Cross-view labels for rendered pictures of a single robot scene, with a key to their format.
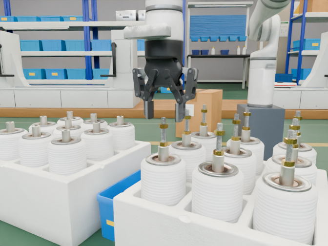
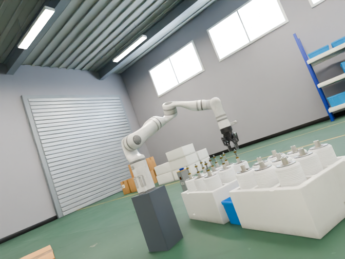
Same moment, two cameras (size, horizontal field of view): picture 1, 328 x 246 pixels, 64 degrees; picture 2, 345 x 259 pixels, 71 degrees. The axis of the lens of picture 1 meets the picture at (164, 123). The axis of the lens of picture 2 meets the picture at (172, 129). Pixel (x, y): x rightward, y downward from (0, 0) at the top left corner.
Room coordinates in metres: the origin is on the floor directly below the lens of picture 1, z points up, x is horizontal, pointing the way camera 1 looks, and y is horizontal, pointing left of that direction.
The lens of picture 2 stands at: (2.00, 0.58, 0.43)
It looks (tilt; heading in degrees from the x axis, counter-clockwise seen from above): 6 degrees up; 213
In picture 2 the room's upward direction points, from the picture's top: 20 degrees counter-clockwise
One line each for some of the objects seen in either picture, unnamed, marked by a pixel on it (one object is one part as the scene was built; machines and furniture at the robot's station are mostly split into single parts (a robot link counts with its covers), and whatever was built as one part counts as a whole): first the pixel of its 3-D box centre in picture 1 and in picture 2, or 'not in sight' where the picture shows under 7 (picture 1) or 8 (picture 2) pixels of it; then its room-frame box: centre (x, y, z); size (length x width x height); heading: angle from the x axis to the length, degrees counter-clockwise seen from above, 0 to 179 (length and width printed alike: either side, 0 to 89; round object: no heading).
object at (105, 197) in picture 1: (144, 197); (250, 201); (0.73, 0.06, 0.06); 0.30 x 0.11 x 0.12; 151
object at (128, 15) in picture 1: (128, 17); not in sight; (5.36, 0.69, 1.42); 0.42 x 0.37 x 0.20; 175
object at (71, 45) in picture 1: (79, 46); not in sight; (5.43, 1.68, 0.89); 0.50 x 0.38 x 0.21; 179
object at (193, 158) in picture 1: (185, 179); (230, 183); (0.63, -0.06, 0.16); 0.10 x 0.10 x 0.18
